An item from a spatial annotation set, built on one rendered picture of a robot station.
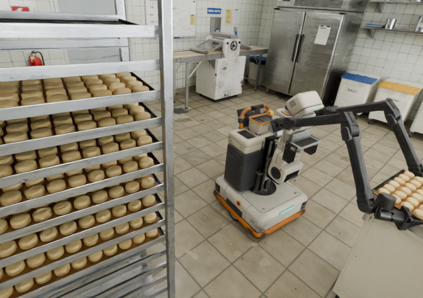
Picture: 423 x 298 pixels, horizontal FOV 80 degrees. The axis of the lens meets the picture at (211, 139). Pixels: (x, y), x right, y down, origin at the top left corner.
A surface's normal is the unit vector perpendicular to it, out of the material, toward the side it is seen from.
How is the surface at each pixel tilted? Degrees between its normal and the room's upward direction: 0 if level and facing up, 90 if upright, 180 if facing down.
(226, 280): 0
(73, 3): 90
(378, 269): 90
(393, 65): 90
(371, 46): 90
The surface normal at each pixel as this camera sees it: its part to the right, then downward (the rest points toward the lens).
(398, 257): -0.83, 0.21
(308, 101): 0.43, -0.36
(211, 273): 0.06, -0.88
